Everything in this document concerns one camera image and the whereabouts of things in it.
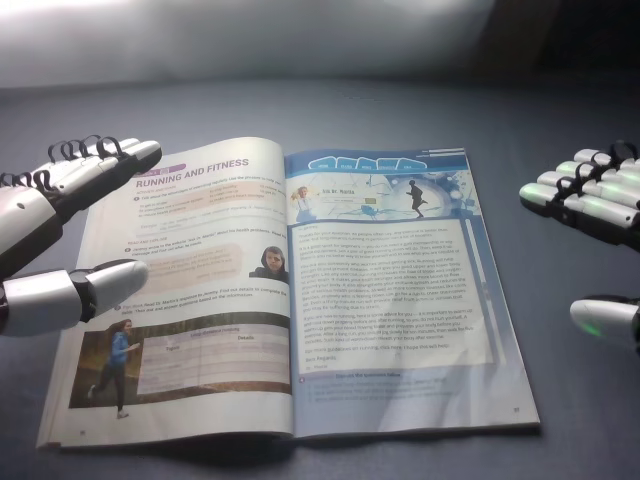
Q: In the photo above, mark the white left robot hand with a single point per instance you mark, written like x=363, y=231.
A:
x=30, y=220

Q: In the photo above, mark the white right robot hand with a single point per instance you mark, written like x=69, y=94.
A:
x=595, y=200

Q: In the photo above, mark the grey table cloth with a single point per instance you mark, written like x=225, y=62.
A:
x=350, y=115

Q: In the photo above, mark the open textbook with printed pages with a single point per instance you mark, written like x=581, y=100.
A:
x=350, y=300

